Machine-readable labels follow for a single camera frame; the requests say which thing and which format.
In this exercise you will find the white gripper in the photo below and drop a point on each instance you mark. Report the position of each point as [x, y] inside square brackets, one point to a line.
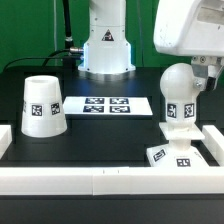
[193, 28]

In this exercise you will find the white lamp bulb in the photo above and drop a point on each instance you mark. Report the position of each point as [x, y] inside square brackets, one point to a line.
[177, 87]

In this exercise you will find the white lamp base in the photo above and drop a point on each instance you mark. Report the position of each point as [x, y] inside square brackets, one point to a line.
[178, 152]

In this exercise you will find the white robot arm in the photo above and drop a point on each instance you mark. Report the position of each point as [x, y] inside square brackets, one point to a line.
[107, 51]

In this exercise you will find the white lamp shade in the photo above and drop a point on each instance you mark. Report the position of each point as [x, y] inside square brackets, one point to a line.
[43, 114]

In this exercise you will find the white marker board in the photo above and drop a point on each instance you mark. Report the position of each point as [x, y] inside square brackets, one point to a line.
[134, 106]

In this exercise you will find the white left fence block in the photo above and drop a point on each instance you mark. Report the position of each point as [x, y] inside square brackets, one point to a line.
[5, 138]

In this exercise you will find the white right fence rail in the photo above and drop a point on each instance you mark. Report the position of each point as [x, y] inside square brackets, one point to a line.
[214, 142]

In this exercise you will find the white fence rail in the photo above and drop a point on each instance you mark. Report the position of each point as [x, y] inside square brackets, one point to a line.
[214, 142]
[110, 181]

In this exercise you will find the white front fence rail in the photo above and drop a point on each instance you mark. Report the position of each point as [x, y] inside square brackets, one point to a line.
[110, 181]

